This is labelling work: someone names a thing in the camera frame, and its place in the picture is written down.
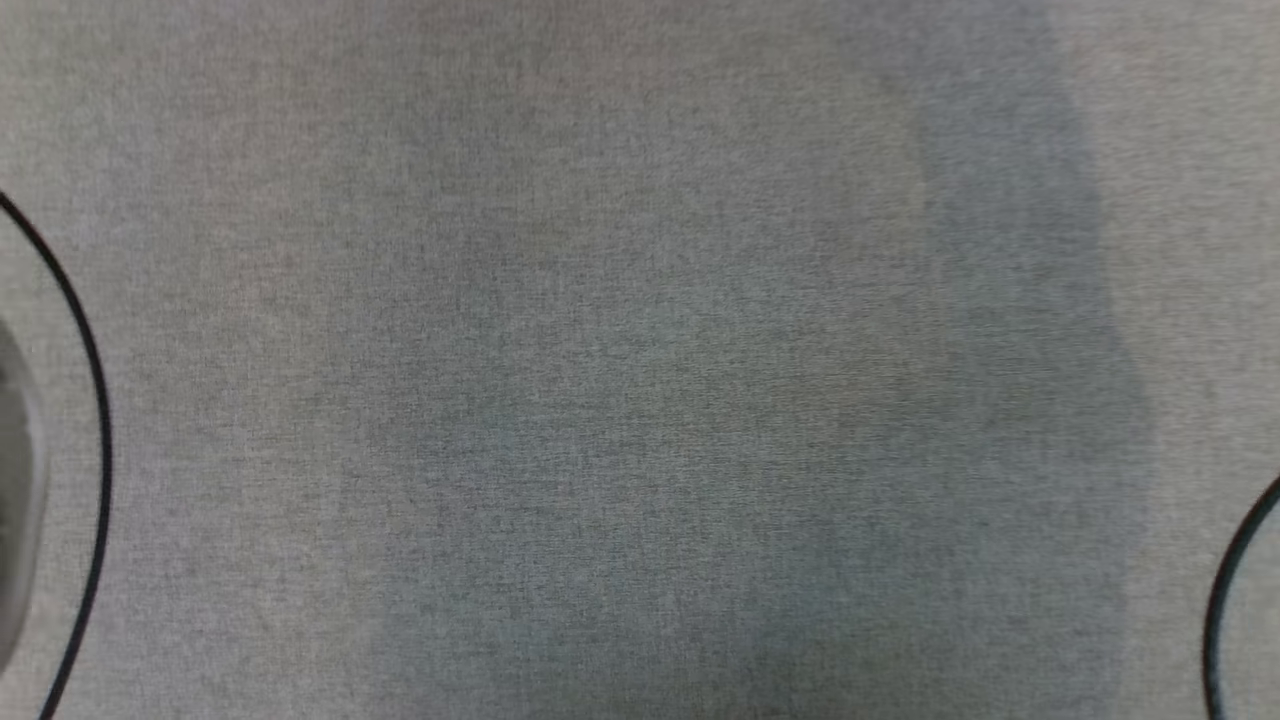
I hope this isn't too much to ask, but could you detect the right black camera cable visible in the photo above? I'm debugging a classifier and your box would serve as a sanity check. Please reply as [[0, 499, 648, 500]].
[[1203, 475, 1280, 720]]

